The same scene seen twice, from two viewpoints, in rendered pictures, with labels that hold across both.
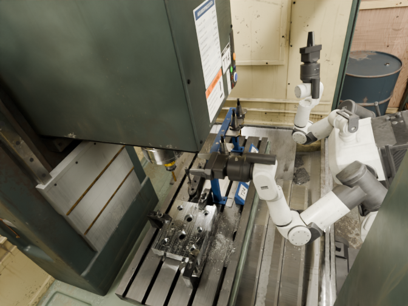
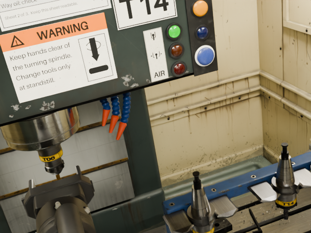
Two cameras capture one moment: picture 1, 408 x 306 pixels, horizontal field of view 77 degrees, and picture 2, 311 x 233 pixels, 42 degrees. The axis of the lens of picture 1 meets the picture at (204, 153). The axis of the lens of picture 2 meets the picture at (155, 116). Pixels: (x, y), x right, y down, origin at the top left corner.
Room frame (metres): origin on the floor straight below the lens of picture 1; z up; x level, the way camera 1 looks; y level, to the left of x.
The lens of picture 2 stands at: (0.43, -0.61, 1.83)
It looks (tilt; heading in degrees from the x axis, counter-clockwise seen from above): 26 degrees down; 49
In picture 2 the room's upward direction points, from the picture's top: 10 degrees counter-clockwise
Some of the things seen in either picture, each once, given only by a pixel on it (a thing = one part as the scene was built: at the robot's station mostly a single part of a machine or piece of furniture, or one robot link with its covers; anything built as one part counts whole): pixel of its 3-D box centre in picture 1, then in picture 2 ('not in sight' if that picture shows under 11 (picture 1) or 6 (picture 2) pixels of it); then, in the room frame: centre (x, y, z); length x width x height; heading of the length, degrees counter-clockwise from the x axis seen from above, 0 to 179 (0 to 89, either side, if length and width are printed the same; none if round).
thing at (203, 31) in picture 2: not in sight; (202, 32); (0.93, -0.18, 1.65); 0.02 x 0.01 x 0.02; 153
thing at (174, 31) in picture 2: not in sight; (174, 31); (0.89, -0.16, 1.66); 0.02 x 0.01 x 0.02; 153
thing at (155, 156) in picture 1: (161, 138); (36, 107); (0.76, 0.14, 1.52); 0.16 x 0.16 x 0.12
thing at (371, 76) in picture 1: (354, 102); not in sight; (2.21, -1.68, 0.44); 0.60 x 0.60 x 0.88
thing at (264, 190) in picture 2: (232, 133); (264, 192); (1.10, -0.17, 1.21); 0.07 x 0.05 x 0.01; 63
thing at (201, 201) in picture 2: (223, 146); (199, 198); (0.96, -0.10, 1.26); 0.04 x 0.04 x 0.07
